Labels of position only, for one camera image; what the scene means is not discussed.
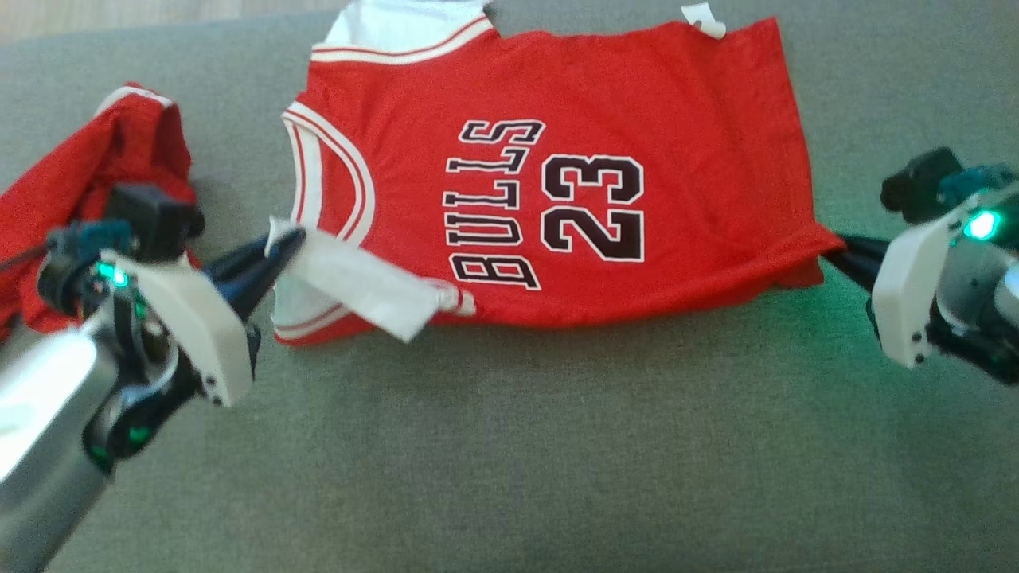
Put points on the wrist black camera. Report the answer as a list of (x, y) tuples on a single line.
[(155, 219), (919, 183)]

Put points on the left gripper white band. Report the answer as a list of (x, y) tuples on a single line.
[(187, 326)]

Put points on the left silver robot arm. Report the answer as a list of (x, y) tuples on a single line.
[(48, 422)]

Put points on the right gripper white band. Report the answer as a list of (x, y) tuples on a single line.
[(915, 278)]

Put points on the red Bulls basketball jersey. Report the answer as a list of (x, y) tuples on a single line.
[(621, 159)]

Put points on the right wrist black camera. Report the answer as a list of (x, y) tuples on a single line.
[(919, 183)]

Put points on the red shorts with white stripe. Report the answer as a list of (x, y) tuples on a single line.
[(87, 175)]

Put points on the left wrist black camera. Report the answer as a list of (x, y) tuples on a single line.
[(155, 219)]

